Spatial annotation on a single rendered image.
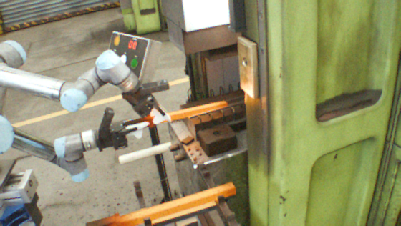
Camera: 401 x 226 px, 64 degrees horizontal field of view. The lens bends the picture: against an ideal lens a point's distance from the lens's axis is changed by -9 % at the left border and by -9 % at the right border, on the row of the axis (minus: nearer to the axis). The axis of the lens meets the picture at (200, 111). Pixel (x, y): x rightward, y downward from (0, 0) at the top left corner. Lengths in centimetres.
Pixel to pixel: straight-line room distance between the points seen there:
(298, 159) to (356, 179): 41
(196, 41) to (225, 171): 48
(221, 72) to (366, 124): 71
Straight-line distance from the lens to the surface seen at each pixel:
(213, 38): 122
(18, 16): 926
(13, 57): 144
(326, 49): 103
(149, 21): 618
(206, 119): 134
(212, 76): 157
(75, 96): 114
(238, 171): 133
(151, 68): 172
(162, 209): 97
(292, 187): 112
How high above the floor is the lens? 168
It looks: 29 degrees down
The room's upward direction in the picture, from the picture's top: 7 degrees counter-clockwise
